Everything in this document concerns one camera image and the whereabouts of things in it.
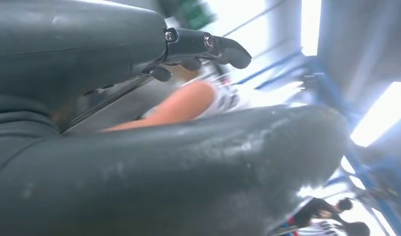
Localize person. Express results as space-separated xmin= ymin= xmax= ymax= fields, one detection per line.
xmin=102 ymin=61 xmax=250 ymax=133
xmin=295 ymin=220 xmax=371 ymax=236
xmin=278 ymin=197 xmax=355 ymax=229

